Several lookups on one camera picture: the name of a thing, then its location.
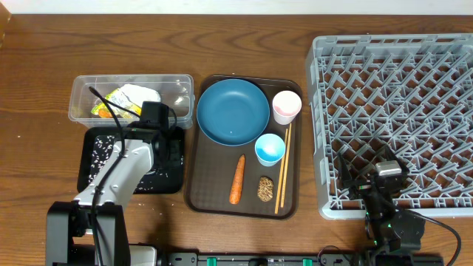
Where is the brown textured food piece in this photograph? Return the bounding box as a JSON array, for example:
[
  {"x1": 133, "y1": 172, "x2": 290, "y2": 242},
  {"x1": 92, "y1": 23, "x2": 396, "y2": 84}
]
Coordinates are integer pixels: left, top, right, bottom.
[{"x1": 257, "y1": 177, "x2": 274, "y2": 202}]

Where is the wooden chopstick left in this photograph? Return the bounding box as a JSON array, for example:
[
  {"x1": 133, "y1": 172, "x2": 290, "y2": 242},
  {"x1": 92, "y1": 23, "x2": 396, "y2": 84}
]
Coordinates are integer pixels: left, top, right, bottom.
[{"x1": 274, "y1": 129, "x2": 288, "y2": 214}]

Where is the white napkin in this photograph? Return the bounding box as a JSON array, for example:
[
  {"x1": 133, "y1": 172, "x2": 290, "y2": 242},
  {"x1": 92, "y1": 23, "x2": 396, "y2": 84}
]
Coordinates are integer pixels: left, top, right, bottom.
[{"x1": 120, "y1": 84, "x2": 161, "y2": 107}]

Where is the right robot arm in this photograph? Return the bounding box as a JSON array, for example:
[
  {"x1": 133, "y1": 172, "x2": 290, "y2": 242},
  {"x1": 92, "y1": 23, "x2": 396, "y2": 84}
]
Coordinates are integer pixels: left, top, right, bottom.
[{"x1": 337, "y1": 146, "x2": 425, "y2": 265}]

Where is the grey dishwasher rack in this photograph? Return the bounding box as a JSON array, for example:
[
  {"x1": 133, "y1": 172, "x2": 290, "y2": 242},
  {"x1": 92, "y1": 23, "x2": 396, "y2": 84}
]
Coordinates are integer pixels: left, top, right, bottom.
[{"x1": 305, "y1": 33, "x2": 472, "y2": 219}]

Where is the brown serving tray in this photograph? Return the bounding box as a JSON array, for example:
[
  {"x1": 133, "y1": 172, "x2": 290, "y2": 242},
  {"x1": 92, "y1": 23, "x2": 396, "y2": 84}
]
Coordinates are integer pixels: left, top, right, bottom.
[{"x1": 185, "y1": 75, "x2": 302, "y2": 219}]

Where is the white rice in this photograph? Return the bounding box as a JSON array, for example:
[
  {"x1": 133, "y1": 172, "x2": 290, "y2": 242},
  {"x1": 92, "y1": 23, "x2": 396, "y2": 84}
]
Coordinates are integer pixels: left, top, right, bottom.
[{"x1": 87, "y1": 134, "x2": 184, "y2": 193}]

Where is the light blue cup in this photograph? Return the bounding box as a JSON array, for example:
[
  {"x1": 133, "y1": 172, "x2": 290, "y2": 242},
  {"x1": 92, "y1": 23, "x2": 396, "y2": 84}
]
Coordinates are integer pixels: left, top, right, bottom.
[{"x1": 254, "y1": 134, "x2": 285, "y2": 167}]

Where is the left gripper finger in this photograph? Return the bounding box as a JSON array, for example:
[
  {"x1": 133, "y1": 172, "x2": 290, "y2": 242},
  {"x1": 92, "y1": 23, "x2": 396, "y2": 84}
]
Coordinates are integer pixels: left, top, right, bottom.
[
  {"x1": 154, "y1": 143, "x2": 170, "y2": 171},
  {"x1": 168, "y1": 140, "x2": 182, "y2": 168}
]

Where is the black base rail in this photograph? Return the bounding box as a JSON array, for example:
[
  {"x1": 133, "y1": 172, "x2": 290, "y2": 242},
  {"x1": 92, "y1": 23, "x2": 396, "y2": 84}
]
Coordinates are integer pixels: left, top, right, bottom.
[{"x1": 163, "y1": 250, "x2": 444, "y2": 266}]

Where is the yellow green snack wrapper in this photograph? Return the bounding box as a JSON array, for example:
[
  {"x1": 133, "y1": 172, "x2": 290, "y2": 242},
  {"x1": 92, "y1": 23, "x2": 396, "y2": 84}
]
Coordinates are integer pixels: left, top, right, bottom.
[{"x1": 105, "y1": 87, "x2": 145, "y2": 119}]

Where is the dark blue plate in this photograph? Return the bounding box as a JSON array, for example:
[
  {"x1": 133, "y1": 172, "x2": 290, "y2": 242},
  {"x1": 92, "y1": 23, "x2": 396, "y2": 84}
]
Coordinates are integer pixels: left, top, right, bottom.
[{"x1": 197, "y1": 78, "x2": 270, "y2": 146}]

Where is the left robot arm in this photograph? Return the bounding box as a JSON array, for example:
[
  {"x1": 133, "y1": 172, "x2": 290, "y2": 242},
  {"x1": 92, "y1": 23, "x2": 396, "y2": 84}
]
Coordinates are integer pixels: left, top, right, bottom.
[{"x1": 46, "y1": 122, "x2": 184, "y2": 265}]

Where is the clear plastic bin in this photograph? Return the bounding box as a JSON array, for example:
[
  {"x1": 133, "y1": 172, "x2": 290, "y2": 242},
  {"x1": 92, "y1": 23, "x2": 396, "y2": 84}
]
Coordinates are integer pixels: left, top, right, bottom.
[{"x1": 68, "y1": 74, "x2": 195, "y2": 129}]

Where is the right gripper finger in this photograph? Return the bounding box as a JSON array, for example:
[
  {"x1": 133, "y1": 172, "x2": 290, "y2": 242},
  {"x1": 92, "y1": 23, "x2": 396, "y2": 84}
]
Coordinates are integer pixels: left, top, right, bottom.
[
  {"x1": 337, "y1": 152, "x2": 352, "y2": 189},
  {"x1": 384, "y1": 146, "x2": 409, "y2": 174}
]

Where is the orange carrot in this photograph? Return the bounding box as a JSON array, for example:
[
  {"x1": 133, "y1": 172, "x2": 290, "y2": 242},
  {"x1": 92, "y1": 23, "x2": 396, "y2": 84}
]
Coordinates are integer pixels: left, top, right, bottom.
[{"x1": 229, "y1": 154, "x2": 245, "y2": 205}]

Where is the black tray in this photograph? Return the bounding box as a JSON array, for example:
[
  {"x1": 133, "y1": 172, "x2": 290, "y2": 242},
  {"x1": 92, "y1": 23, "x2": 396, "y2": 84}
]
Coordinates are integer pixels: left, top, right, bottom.
[{"x1": 76, "y1": 126, "x2": 186, "y2": 196}]

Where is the pink cup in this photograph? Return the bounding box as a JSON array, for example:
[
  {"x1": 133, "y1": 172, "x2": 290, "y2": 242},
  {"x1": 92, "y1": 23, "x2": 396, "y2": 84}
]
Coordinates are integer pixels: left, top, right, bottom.
[{"x1": 272, "y1": 90, "x2": 302, "y2": 125}]

